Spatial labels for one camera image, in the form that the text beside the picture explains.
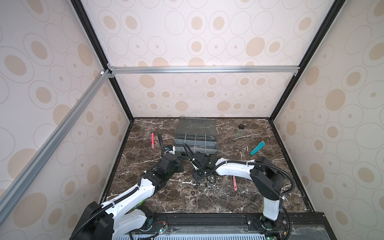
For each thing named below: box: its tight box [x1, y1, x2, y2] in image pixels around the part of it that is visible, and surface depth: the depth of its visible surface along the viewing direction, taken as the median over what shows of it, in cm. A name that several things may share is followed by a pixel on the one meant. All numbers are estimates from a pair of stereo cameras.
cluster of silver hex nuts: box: [194, 176, 218, 191], surface depth 87 cm
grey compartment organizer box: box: [174, 117, 217, 155], surface depth 115 cm
